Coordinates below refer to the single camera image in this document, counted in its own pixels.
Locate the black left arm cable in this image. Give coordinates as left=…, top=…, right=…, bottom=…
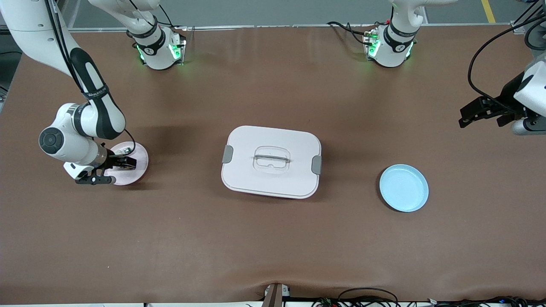
left=468, top=0, right=546, bottom=112

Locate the white lidded lunch box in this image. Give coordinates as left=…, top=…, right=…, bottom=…
left=221, top=125, right=322, bottom=200

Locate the aluminium frame post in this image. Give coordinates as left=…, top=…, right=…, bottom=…
left=513, top=0, right=546, bottom=35

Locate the pink round plate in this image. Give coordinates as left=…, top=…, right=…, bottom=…
left=107, top=142, right=149, bottom=186

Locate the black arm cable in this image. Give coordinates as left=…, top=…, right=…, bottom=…
left=45, top=0, right=137, bottom=159
left=468, top=0, right=546, bottom=112

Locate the black cable loop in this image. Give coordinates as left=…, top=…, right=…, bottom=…
left=337, top=287, right=399, bottom=307

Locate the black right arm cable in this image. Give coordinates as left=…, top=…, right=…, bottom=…
left=45, top=0, right=137, bottom=159

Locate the silver table edge rail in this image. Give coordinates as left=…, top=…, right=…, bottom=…
left=68, top=23, right=512, bottom=32

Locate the brown table edge bracket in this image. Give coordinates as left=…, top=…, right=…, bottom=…
left=261, top=283, right=291, bottom=307

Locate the light blue round plate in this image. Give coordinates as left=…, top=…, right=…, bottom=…
left=379, top=164, right=430, bottom=213

